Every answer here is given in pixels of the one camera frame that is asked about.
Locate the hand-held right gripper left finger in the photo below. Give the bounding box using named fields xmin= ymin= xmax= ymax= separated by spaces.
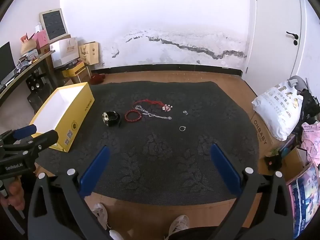
xmin=27 ymin=145 xmax=118 ymax=240

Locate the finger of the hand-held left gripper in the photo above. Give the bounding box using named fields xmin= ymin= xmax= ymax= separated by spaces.
xmin=0 ymin=125 xmax=37 ymax=147
xmin=0 ymin=129 xmax=59 ymax=159

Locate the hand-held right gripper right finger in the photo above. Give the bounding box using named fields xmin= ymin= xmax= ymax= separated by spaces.
xmin=210 ymin=144 xmax=294 ymax=240

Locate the white box with yellow rim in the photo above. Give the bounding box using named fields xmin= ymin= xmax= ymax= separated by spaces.
xmin=29 ymin=81 xmax=95 ymax=153

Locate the black and gold wristwatch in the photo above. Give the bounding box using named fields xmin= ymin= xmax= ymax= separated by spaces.
xmin=102 ymin=110 xmax=122 ymax=128

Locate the red bead bracelet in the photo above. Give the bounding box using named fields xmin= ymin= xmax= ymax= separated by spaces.
xmin=124 ymin=109 xmax=143 ymax=123

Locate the silver chain necklace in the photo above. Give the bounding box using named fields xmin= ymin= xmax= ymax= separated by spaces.
xmin=135 ymin=105 xmax=173 ymax=121

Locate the red cord pendant necklace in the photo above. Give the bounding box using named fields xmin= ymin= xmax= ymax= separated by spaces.
xmin=132 ymin=99 xmax=174 ymax=112

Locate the person's left hand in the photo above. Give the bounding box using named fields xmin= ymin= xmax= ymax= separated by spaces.
xmin=0 ymin=176 xmax=25 ymax=211

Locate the black computer case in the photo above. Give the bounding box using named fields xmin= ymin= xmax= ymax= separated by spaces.
xmin=26 ymin=91 xmax=54 ymax=113

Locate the brown cardboard box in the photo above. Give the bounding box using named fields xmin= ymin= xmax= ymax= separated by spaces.
xmin=250 ymin=111 xmax=284 ymax=176

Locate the black plush toy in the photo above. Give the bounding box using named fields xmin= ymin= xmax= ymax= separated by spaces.
xmin=264 ymin=153 xmax=283 ymax=172

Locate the black speaker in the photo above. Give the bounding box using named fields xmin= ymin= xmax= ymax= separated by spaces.
xmin=26 ymin=71 xmax=51 ymax=92

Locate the dark patterned rug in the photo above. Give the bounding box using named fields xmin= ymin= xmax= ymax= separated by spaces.
xmin=35 ymin=81 xmax=260 ymax=206

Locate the dark desk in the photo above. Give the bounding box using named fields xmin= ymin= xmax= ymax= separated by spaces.
xmin=0 ymin=49 xmax=57 ymax=105

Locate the pile of small desk items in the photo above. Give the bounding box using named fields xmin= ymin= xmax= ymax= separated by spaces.
xmin=15 ymin=53 xmax=38 ymax=71

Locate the person's white right shoe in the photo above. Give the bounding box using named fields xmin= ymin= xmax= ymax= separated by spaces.
xmin=167 ymin=214 xmax=190 ymax=238

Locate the open cardboard carton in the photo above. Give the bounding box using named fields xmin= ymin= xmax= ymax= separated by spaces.
xmin=71 ymin=67 xmax=91 ymax=83

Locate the black monitor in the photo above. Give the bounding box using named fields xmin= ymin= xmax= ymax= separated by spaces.
xmin=0 ymin=41 xmax=16 ymax=83

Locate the flat yellow and black box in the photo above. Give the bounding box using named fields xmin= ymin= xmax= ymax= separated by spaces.
xmin=61 ymin=61 xmax=86 ymax=78

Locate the red slipper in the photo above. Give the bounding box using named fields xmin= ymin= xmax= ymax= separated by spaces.
xmin=90 ymin=74 xmax=106 ymax=85

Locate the white printed plastic bag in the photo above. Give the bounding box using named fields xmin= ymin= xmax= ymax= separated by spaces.
xmin=251 ymin=81 xmax=304 ymax=141

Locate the colourful printed box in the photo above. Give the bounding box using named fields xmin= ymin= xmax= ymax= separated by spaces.
xmin=287 ymin=163 xmax=320 ymax=239

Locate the woven straw bag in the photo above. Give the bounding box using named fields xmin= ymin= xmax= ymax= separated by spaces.
xmin=20 ymin=32 xmax=38 ymax=56

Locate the white gift bag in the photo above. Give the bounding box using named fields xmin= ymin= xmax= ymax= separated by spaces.
xmin=49 ymin=37 xmax=81 ymax=68

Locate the pink box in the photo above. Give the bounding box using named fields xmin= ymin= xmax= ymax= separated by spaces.
xmin=32 ymin=29 xmax=50 ymax=50

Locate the pink plastic bag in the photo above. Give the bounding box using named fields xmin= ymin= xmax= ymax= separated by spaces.
xmin=301 ymin=121 xmax=320 ymax=167

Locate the brown paper bag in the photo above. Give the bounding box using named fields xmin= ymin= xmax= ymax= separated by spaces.
xmin=78 ymin=41 xmax=99 ymax=66

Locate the dark clothes pile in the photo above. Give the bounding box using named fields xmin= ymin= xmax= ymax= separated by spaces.
xmin=299 ymin=88 xmax=320 ymax=131

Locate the white framed dark panel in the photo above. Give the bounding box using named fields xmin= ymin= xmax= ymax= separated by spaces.
xmin=39 ymin=8 xmax=69 ymax=41

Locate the white door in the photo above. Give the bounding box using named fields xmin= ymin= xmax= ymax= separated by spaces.
xmin=246 ymin=0 xmax=320 ymax=94

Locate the black door handle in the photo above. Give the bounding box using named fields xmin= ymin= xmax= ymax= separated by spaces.
xmin=286 ymin=31 xmax=299 ymax=46

